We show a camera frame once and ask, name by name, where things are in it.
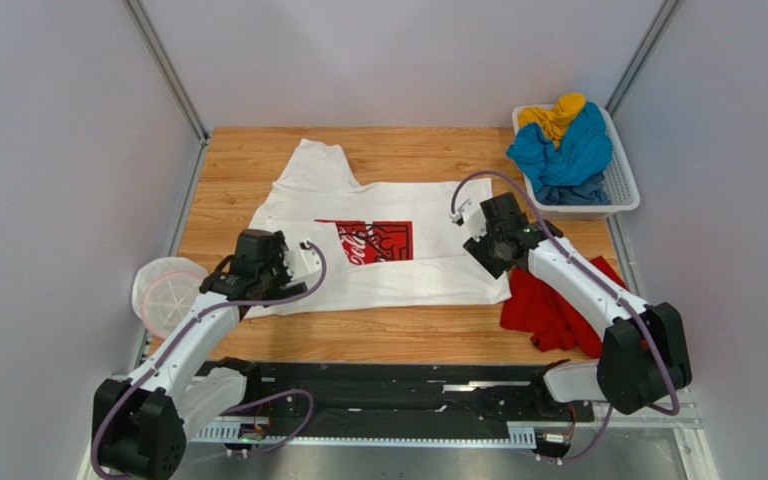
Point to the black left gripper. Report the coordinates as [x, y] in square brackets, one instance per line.
[284, 287]

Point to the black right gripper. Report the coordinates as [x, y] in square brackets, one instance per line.
[483, 247]

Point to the white mesh laundry bag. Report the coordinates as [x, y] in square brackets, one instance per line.
[164, 291]

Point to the white Coca-Cola print t-shirt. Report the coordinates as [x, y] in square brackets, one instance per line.
[386, 244]

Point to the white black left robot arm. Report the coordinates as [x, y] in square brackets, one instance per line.
[142, 424]

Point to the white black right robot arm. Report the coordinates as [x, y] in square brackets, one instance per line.
[644, 359]

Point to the red t-shirt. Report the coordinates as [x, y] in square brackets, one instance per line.
[550, 321]

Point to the dark blue denim garment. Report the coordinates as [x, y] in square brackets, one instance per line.
[590, 193]

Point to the blue t-shirt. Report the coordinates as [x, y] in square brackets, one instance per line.
[584, 151]

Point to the yellow t-shirt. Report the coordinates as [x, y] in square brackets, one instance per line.
[554, 121]

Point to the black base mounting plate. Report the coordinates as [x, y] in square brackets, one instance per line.
[271, 378]

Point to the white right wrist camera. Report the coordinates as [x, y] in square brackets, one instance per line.
[470, 216]

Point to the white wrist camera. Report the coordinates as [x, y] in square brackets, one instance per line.
[470, 216]
[302, 260]

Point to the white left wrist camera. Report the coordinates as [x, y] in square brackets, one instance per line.
[302, 260]

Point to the aluminium frame rail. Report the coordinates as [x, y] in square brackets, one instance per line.
[401, 412]

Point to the aluminium corner post left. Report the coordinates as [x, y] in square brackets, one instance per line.
[152, 40]

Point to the aluminium corner post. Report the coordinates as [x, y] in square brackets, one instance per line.
[650, 41]
[152, 40]

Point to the aluminium corner post right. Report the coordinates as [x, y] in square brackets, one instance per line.
[650, 41]

